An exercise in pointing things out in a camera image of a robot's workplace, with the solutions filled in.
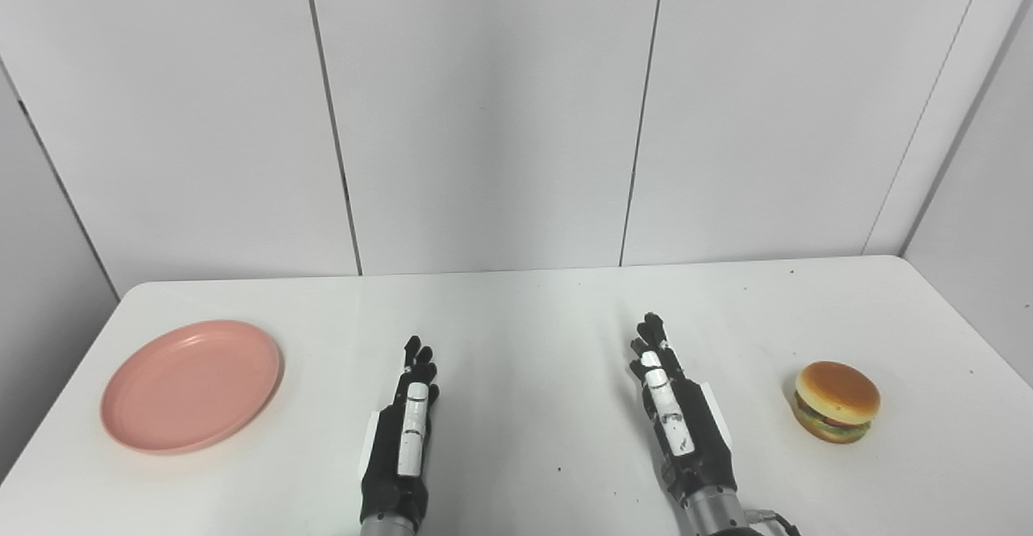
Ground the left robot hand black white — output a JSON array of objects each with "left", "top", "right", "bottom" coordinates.
[{"left": 358, "top": 335, "right": 441, "bottom": 531}]

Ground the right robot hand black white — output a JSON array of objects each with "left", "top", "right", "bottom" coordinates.
[{"left": 628, "top": 312, "right": 739, "bottom": 509}]

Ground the toy hamburger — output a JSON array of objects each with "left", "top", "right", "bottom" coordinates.
[{"left": 791, "top": 361, "right": 881, "bottom": 445}]

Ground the pink plate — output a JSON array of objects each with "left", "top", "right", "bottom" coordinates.
[{"left": 100, "top": 320, "right": 284, "bottom": 455}]

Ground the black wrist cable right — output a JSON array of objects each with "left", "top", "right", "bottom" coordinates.
[{"left": 742, "top": 509, "right": 801, "bottom": 536}]

